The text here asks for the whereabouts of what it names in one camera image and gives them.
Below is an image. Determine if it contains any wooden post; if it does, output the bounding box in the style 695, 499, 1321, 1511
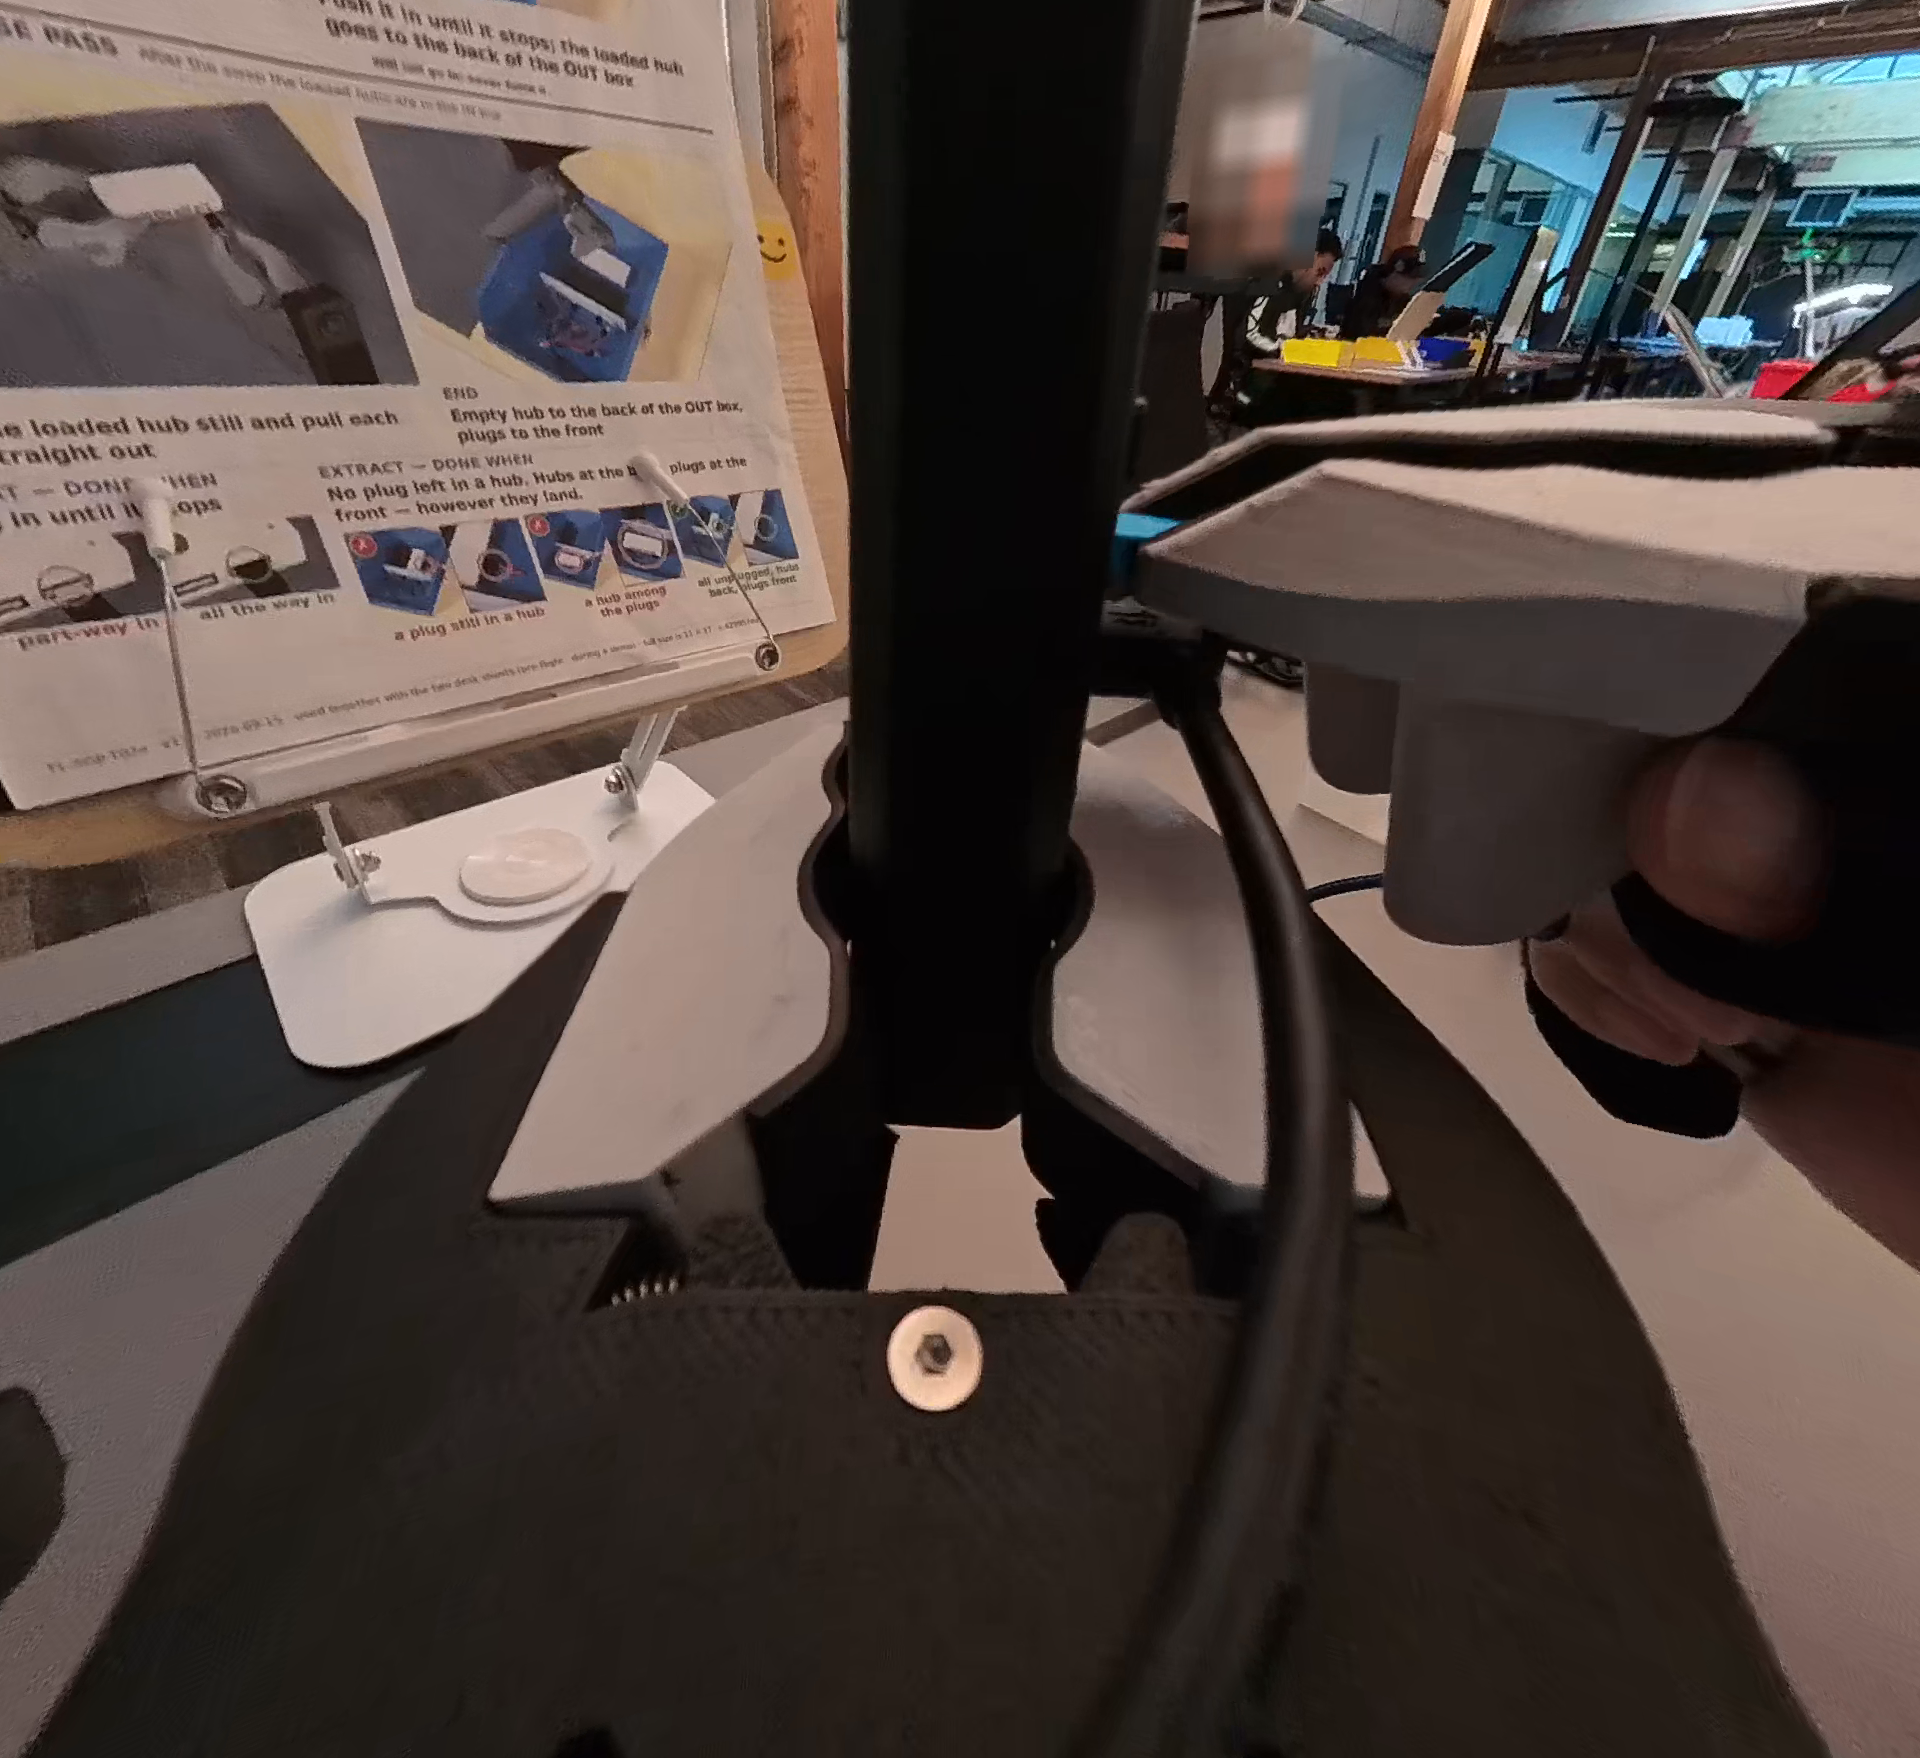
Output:
1401, 0, 1508, 252

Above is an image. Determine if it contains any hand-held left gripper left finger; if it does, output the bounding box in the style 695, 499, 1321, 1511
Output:
484, 725, 900, 1292

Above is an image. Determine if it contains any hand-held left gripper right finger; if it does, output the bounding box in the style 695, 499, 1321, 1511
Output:
1025, 769, 1408, 1292

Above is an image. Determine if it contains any black hub silver rim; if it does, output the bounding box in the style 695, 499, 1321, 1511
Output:
843, 0, 1219, 1133

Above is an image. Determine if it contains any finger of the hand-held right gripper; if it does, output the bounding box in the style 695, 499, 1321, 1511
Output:
1131, 449, 1834, 947
1117, 400, 1842, 544

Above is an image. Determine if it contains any white stand base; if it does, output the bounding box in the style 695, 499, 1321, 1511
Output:
243, 757, 720, 1072

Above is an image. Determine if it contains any person's right hand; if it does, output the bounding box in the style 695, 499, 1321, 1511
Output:
1527, 735, 1920, 1273

